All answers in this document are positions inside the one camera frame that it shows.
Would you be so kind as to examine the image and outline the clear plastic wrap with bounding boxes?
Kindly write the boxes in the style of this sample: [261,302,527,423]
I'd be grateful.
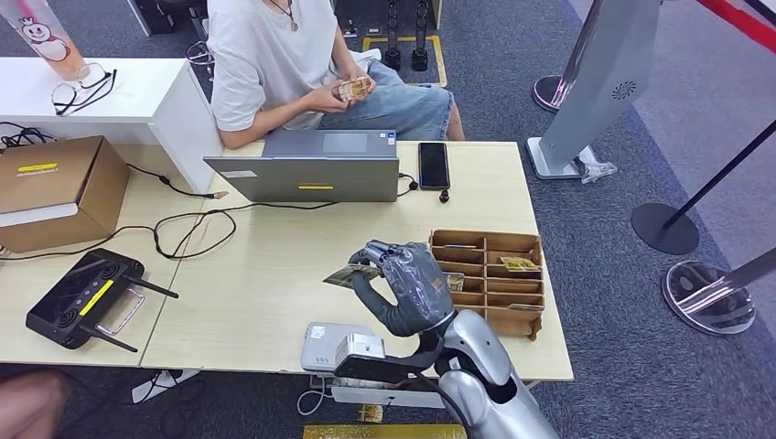
[572,145,619,185]

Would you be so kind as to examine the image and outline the long looped black cable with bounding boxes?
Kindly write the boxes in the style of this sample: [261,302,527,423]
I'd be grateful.
[0,201,339,262]

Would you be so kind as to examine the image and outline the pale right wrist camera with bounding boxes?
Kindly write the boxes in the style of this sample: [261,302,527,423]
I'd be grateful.
[333,331,387,372]

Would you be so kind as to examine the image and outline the silver kiosk stand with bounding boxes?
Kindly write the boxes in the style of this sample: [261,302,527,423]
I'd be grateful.
[525,0,665,181]

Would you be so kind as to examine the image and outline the black stanchion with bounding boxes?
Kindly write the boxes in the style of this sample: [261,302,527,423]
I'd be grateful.
[630,118,776,256]

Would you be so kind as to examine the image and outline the person's right hand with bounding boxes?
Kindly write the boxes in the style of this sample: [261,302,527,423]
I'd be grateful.
[306,81,353,116]

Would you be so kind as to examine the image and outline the black humanoid robot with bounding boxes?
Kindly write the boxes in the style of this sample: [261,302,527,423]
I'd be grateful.
[382,0,432,72]

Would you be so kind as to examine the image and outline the long white power strip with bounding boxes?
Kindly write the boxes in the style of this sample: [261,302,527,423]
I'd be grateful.
[329,385,447,410]

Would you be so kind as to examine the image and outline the person's left hand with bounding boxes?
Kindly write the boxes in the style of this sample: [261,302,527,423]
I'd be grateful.
[345,71,377,102]

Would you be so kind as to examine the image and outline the person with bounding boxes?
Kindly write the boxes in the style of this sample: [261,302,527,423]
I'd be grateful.
[206,0,467,151]

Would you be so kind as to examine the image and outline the cord necklace with pendant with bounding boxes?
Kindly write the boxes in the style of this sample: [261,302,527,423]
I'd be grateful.
[266,0,300,33]

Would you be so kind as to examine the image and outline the light wooden desk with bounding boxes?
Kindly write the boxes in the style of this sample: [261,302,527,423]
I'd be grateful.
[0,140,575,383]

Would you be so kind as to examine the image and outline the red barrier belt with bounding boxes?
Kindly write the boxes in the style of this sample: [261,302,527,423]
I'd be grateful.
[695,0,776,55]

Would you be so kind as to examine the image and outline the chrome stanchion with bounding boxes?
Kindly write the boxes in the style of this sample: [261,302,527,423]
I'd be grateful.
[661,247,776,337]

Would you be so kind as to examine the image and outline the wooden card organizer box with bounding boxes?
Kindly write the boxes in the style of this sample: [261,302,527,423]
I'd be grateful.
[428,228,545,342]

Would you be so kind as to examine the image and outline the black smartphone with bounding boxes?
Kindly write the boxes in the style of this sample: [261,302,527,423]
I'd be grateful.
[417,141,452,191]

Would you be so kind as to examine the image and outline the chrome stanchion base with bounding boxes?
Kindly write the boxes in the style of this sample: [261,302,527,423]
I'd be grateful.
[532,73,577,114]

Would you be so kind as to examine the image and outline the brown cardboard box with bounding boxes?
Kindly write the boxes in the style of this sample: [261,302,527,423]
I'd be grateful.
[0,135,132,254]

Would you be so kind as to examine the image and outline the stack of hotel cards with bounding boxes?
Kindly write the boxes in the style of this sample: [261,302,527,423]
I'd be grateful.
[331,77,372,103]

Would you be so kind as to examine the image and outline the grey laptop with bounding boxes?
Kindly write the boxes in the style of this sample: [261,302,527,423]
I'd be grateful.
[202,128,402,204]

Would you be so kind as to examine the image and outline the snowman print drink cup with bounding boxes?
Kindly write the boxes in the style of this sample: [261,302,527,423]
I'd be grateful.
[0,0,89,81]

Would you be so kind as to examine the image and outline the blurred skin-coloured object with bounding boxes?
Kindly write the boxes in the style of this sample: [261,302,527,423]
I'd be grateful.
[0,369,69,439]

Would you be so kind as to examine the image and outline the black controller with antennas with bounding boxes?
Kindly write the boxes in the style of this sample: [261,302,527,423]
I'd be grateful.
[25,247,180,354]

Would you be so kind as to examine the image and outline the white card reader cable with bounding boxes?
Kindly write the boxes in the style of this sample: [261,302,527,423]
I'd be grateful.
[296,375,335,418]

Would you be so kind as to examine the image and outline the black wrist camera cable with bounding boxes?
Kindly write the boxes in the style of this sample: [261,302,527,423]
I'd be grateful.
[412,370,477,439]

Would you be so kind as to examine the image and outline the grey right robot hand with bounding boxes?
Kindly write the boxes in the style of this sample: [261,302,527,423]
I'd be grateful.
[348,239,456,338]

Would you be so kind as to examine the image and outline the white cabinet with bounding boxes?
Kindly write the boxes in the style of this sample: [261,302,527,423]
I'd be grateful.
[0,57,225,195]

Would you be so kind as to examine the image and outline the black cable with USB plug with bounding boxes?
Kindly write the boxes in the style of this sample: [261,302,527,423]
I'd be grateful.
[125,162,231,201]

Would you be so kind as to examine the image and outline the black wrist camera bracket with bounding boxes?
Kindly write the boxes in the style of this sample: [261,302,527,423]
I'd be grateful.
[333,354,439,387]

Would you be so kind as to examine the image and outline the black cable bundle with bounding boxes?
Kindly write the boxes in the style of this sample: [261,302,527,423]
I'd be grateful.
[0,121,56,150]

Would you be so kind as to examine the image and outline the gold floor plate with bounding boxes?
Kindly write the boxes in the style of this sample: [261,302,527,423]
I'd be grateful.
[303,423,468,439]

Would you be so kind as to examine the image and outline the grey card reader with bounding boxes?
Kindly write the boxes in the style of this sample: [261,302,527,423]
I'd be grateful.
[299,322,377,372]

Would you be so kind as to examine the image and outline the black-rimmed eyeglasses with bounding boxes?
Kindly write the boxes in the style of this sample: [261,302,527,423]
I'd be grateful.
[50,62,118,117]

